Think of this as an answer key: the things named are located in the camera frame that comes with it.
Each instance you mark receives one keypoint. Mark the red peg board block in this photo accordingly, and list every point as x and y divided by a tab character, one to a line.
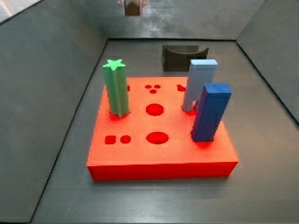
147	144

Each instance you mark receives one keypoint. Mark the brown three-prong peg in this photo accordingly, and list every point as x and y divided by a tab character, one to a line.
132	7

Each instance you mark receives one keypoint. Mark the black curved fixture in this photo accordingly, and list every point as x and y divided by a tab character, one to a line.
178	56

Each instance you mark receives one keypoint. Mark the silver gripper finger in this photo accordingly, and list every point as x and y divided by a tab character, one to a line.
122	3
142	3

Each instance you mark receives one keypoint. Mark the green star-shaped peg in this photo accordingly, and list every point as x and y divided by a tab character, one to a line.
115	77

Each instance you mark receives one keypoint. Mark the dark blue rectangular peg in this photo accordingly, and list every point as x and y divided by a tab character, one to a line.
214	101

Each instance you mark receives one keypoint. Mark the light blue rectangular peg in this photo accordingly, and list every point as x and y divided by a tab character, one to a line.
202	71

